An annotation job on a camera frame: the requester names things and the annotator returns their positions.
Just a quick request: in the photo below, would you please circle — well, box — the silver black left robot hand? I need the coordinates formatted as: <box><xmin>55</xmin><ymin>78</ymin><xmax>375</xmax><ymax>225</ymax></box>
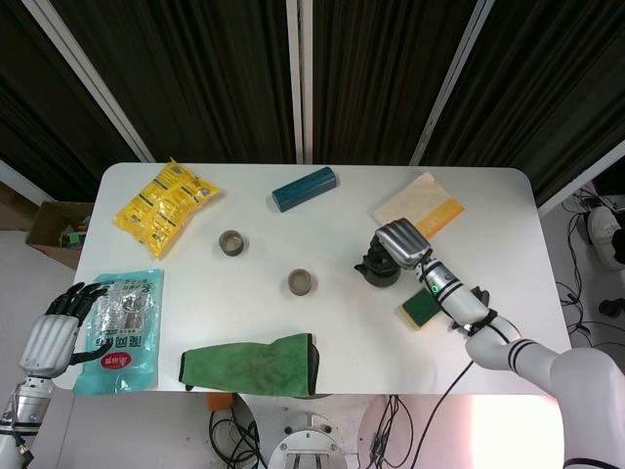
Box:
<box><xmin>19</xmin><ymin>281</ymin><xmax>111</xmax><ymax>378</ymax></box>

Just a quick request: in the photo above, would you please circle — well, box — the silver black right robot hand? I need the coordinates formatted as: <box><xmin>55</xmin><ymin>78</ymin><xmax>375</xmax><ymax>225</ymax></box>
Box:
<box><xmin>363</xmin><ymin>218</ymin><xmax>435</xmax><ymax>273</ymax></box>

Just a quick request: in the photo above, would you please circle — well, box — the black teapot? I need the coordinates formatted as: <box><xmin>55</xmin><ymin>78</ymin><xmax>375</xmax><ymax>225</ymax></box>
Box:
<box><xmin>354</xmin><ymin>243</ymin><xmax>402</xmax><ymax>288</ymax></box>

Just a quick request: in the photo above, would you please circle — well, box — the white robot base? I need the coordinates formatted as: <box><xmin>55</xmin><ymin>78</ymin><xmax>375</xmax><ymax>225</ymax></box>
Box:
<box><xmin>267</xmin><ymin>412</ymin><xmax>346</xmax><ymax>469</ymax></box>

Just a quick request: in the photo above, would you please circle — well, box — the cream and yellow booklet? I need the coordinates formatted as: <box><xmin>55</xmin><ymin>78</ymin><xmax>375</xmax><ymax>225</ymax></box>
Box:
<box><xmin>373</xmin><ymin>171</ymin><xmax>466</xmax><ymax>240</ymax></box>

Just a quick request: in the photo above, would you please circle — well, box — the green and yellow sponge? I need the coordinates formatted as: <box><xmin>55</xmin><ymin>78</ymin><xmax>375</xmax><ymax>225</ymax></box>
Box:
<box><xmin>400</xmin><ymin>286</ymin><xmax>448</xmax><ymax>333</ymax></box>

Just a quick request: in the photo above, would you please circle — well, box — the teal long plastic case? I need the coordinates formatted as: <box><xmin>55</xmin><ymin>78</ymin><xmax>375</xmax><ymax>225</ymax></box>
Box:
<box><xmin>271</xmin><ymin>165</ymin><xmax>339</xmax><ymax>215</ymax></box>

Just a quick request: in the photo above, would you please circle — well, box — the dark ceramic teacup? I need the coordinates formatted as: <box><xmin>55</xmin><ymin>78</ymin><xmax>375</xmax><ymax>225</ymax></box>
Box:
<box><xmin>218</xmin><ymin>230</ymin><xmax>248</xmax><ymax>258</ymax></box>
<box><xmin>286</xmin><ymin>267</ymin><xmax>316</xmax><ymax>297</ymax></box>

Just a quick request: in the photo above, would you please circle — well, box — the cardboard box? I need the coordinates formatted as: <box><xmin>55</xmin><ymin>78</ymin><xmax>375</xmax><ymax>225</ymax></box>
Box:
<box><xmin>24</xmin><ymin>199</ymin><xmax>94</xmax><ymax>273</ymax></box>

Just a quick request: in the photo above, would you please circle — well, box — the yellow snack bag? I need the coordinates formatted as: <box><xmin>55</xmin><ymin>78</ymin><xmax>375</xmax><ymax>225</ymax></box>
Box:
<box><xmin>112</xmin><ymin>155</ymin><xmax>222</xmax><ymax>261</ymax></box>

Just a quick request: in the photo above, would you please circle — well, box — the white rounded device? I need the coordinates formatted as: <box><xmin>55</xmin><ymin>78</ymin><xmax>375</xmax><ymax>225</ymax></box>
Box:
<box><xmin>585</xmin><ymin>204</ymin><xmax>625</xmax><ymax>270</ymax></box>

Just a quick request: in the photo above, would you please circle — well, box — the white partition frame post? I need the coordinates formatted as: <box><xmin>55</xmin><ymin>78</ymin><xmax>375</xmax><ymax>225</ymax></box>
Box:
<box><xmin>409</xmin><ymin>0</ymin><xmax>495</xmax><ymax>166</ymax></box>
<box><xmin>286</xmin><ymin>0</ymin><xmax>313</xmax><ymax>165</ymax></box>
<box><xmin>536</xmin><ymin>150</ymin><xmax>625</xmax><ymax>217</ymax></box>
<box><xmin>21</xmin><ymin>0</ymin><xmax>156</xmax><ymax>163</ymax></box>

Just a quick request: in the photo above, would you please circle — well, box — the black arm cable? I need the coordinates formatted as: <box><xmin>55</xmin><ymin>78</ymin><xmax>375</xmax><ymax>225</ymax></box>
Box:
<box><xmin>413</xmin><ymin>359</ymin><xmax>476</xmax><ymax>469</ymax></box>

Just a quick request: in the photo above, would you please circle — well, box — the black floor cable bundle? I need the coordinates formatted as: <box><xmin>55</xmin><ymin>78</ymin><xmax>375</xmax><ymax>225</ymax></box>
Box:
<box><xmin>556</xmin><ymin>190</ymin><xmax>625</xmax><ymax>343</ymax></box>
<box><xmin>369</xmin><ymin>395</ymin><xmax>415</xmax><ymax>469</ymax></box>
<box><xmin>208</xmin><ymin>395</ymin><xmax>268</xmax><ymax>469</ymax></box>

